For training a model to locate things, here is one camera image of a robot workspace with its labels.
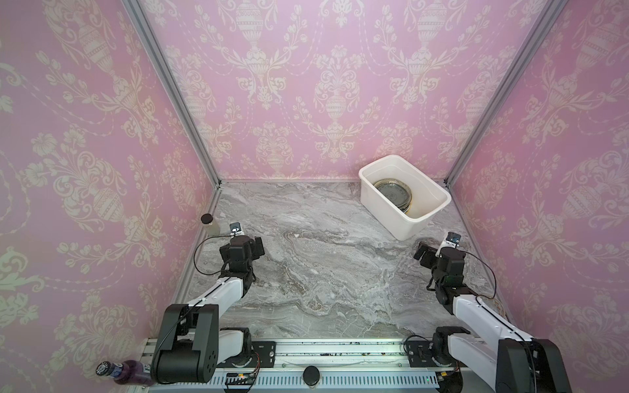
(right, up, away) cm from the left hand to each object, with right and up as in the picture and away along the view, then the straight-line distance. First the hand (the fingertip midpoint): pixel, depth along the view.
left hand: (244, 240), depth 90 cm
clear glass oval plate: (+63, +19, +19) cm, 68 cm away
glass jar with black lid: (-15, +4, +6) cm, 17 cm away
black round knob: (+26, -31, -27) cm, 48 cm away
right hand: (+69, -2, -3) cm, 69 cm away
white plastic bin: (+72, +16, +10) cm, 75 cm away
